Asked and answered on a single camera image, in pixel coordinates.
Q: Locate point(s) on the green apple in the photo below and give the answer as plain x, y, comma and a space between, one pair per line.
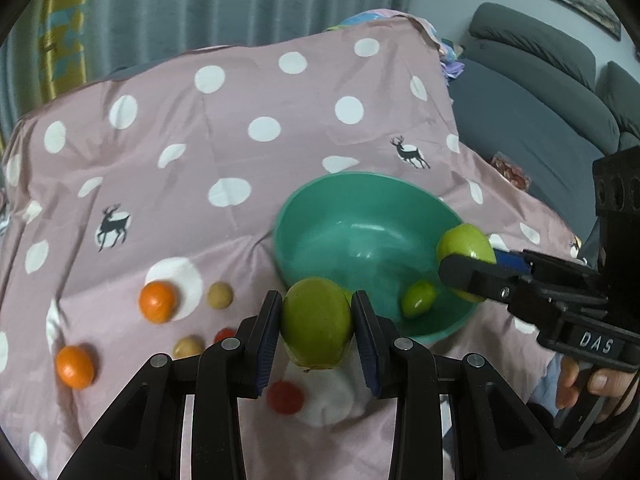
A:
315, 320
465, 242

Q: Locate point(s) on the grey curtain with yellow band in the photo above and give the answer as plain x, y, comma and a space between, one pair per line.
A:
200, 0

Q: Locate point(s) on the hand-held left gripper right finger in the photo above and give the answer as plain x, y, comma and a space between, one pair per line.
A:
364, 325

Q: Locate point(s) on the orange tangerine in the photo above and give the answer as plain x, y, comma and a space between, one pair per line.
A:
75, 366
157, 301

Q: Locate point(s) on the small green jujube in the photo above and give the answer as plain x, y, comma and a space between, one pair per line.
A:
417, 300

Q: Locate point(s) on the red cherry tomato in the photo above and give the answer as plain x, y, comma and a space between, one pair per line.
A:
224, 335
285, 396

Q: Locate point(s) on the pastel colourful cloth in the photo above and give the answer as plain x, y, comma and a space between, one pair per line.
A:
452, 67

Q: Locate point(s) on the red snack packet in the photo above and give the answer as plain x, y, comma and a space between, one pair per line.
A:
510, 170

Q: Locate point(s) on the pink polka dot blanket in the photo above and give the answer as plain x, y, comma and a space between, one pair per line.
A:
250, 185

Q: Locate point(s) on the green plastic bowl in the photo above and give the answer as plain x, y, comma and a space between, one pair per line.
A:
350, 220

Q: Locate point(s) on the small tan longan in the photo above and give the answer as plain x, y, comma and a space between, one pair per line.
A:
220, 295
187, 347

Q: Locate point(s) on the person's right hand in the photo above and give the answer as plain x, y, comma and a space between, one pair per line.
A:
612, 385

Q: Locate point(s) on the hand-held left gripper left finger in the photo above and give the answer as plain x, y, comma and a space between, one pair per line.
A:
267, 320

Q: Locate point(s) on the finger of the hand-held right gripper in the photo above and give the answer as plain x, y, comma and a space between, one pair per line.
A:
475, 277
507, 260

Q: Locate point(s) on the grey sofa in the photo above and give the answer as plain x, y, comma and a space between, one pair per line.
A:
525, 110

